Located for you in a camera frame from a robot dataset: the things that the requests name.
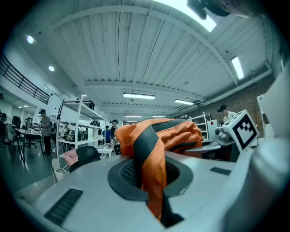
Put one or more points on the long ceiling light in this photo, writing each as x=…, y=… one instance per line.
x=139, y=96
x=237, y=67
x=183, y=102

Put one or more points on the black office chair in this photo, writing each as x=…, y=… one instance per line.
x=87, y=156

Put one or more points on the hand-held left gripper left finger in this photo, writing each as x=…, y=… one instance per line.
x=90, y=204

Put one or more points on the white metal shelving rack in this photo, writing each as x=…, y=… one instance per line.
x=79, y=122

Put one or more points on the black duffel bag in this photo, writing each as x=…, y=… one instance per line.
x=72, y=135

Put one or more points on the large bright ceiling panel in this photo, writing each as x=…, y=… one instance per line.
x=194, y=17

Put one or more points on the white tote bag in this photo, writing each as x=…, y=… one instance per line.
x=58, y=170

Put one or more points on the black crate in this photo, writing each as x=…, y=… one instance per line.
x=89, y=104

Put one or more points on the round ceiling light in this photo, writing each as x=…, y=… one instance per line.
x=30, y=39
x=51, y=68

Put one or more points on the dark oval table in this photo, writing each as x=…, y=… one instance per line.
x=27, y=134

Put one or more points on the black balcony railing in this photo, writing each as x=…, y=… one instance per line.
x=20, y=80

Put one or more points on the pink cloth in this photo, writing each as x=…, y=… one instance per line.
x=70, y=158

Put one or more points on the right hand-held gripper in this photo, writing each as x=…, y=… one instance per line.
x=243, y=132

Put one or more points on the white low table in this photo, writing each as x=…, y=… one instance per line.
x=105, y=151

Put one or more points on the white shelving unit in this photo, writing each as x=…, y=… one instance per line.
x=200, y=124

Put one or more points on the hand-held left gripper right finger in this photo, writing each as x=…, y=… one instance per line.
x=210, y=194

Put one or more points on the orange and black bag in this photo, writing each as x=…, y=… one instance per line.
x=154, y=172

